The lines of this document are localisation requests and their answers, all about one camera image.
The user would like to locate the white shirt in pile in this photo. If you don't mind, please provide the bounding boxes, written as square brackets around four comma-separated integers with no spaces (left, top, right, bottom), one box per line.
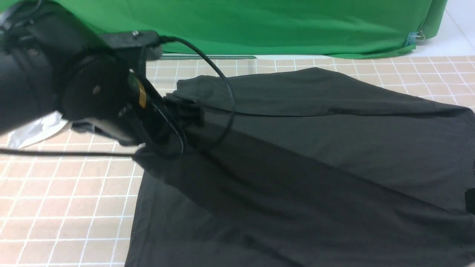
[7,112,69,150]

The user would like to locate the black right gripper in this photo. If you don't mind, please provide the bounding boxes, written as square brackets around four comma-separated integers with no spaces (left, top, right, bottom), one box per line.
[465,189,475,215]

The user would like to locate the blue binder clip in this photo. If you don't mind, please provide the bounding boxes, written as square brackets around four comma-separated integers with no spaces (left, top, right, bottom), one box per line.
[405,30,426,46]

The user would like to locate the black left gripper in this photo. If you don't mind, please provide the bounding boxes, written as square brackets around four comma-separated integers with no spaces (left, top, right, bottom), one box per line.
[72,72,186,156]

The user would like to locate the green backdrop cloth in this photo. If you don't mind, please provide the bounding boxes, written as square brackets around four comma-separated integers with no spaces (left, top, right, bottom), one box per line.
[0,0,448,59]

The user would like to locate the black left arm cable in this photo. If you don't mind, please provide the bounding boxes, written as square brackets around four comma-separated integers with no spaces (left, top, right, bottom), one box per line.
[0,36,236,158]

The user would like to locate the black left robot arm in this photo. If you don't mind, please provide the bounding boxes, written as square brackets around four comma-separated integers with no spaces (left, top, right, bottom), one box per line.
[1,0,185,158]

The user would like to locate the beige grid-pattern tablecloth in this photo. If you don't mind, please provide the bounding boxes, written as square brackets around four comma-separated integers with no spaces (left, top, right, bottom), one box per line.
[0,55,475,267]

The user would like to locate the dark gray long-sleeve shirt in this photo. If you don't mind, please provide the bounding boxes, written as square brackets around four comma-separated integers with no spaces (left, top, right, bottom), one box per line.
[124,68,474,267]

